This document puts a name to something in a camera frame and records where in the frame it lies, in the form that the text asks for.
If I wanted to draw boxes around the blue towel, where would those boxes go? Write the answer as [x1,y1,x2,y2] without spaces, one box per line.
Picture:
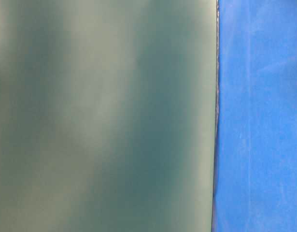
[213,0,297,232]

